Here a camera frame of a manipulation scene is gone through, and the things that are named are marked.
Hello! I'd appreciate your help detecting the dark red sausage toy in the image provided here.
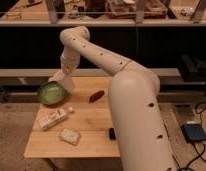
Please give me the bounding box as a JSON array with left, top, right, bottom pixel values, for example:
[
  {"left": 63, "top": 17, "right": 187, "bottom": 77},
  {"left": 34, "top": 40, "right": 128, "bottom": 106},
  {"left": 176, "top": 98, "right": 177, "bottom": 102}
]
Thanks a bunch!
[{"left": 89, "top": 90, "right": 105, "bottom": 103}]

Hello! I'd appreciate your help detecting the light wooden table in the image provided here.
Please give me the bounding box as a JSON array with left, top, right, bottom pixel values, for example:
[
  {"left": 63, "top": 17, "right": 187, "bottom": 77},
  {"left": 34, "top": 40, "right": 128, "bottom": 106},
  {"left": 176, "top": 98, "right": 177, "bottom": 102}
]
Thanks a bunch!
[{"left": 24, "top": 77, "right": 119, "bottom": 158}]

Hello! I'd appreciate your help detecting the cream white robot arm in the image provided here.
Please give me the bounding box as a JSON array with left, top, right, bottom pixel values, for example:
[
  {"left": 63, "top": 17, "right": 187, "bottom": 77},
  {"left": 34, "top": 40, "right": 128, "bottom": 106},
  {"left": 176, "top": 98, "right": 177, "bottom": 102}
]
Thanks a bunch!
[{"left": 60, "top": 26, "right": 177, "bottom": 171}]

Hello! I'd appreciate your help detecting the white ceramic cup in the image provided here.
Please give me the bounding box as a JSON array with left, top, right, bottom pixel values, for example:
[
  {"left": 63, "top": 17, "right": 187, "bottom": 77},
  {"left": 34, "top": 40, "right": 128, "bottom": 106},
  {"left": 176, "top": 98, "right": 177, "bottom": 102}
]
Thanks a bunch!
[{"left": 49, "top": 70, "right": 75, "bottom": 93}]

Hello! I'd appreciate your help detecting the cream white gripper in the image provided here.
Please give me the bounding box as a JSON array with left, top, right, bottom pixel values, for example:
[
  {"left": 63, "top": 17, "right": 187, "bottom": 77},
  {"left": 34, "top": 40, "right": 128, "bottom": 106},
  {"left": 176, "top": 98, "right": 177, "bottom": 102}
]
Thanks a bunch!
[{"left": 60, "top": 49, "right": 80, "bottom": 75}]

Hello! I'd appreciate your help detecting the blue foot pedal box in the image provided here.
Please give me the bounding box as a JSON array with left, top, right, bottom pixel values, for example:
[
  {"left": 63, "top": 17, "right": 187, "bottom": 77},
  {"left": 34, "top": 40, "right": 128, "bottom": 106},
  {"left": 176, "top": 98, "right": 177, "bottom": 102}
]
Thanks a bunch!
[{"left": 181, "top": 124, "right": 206, "bottom": 143}]

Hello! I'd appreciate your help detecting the green ceramic bowl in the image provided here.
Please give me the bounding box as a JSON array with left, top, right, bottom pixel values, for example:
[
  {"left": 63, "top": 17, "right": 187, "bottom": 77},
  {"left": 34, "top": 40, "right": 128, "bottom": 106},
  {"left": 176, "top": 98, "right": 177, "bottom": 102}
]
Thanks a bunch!
[{"left": 37, "top": 81, "right": 67, "bottom": 105}]

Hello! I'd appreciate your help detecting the white rectangular sponge block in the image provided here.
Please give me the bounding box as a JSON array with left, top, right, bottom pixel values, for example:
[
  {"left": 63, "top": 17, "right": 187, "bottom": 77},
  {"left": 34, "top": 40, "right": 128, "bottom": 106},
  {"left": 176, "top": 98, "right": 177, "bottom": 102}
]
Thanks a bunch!
[{"left": 59, "top": 128, "right": 81, "bottom": 145}]

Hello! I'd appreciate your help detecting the long wooden shelf bench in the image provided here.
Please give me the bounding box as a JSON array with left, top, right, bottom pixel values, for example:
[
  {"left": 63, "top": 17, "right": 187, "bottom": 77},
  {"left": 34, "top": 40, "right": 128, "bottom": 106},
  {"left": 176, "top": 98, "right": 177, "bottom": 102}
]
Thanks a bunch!
[{"left": 0, "top": 68, "right": 182, "bottom": 86}]

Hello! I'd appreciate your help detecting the small black block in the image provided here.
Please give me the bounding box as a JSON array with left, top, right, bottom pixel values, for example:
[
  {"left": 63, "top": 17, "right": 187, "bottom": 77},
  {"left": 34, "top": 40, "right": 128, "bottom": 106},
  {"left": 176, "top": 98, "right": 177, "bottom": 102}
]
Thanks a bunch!
[{"left": 109, "top": 128, "right": 116, "bottom": 140}]

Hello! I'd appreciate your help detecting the black floor cable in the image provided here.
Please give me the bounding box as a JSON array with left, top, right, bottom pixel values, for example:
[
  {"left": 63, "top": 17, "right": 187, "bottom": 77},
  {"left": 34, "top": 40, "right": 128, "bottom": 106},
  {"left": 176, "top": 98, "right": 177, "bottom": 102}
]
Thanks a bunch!
[{"left": 172, "top": 87, "right": 206, "bottom": 171}]

